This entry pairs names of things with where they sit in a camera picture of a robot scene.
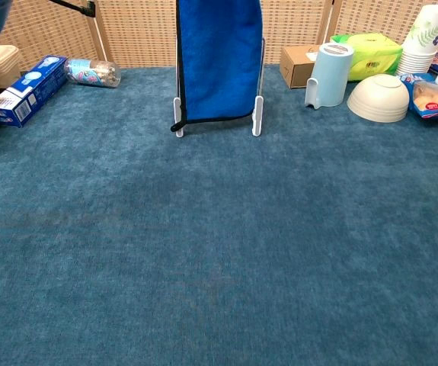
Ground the grey and blue cloth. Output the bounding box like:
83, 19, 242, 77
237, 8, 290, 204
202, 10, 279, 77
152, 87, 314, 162
170, 0, 264, 133

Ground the teal carpet table cover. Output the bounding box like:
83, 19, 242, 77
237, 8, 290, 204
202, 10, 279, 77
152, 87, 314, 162
0, 64, 438, 366

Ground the brown cardboard box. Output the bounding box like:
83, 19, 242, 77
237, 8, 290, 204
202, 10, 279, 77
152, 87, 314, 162
279, 44, 321, 89

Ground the light blue cylindrical container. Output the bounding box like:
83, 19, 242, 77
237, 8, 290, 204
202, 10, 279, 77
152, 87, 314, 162
304, 42, 355, 111

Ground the clear plastic snack bottle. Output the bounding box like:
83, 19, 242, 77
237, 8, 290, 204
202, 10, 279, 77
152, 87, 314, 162
64, 58, 122, 88

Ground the wicker folding screen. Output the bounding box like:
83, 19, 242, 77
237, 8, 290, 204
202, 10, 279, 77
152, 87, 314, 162
0, 0, 438, 72

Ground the cream upturned bowl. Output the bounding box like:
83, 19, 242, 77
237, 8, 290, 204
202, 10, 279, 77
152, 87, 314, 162
347, 73, 411, 124

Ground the green tissue pack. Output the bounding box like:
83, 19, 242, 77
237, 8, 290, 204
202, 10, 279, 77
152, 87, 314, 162
330, 33, 404, 82

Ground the blue toothpaste box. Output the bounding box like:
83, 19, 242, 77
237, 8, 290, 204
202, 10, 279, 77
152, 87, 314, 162
0, 55, 69, 129

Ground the blue cookie snack bag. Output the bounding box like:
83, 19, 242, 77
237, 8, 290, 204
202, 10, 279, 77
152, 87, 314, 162
399, 72, 438, 120

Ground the stack of paper cups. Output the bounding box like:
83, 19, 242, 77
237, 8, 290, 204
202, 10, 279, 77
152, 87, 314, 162
395, 4, 438, 76

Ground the metal wire stand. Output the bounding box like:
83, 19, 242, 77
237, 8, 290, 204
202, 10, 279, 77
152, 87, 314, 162
172, 32, 266, 138

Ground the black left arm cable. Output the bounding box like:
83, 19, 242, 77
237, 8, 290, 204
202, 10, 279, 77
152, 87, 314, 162
49, 0, 97, 18

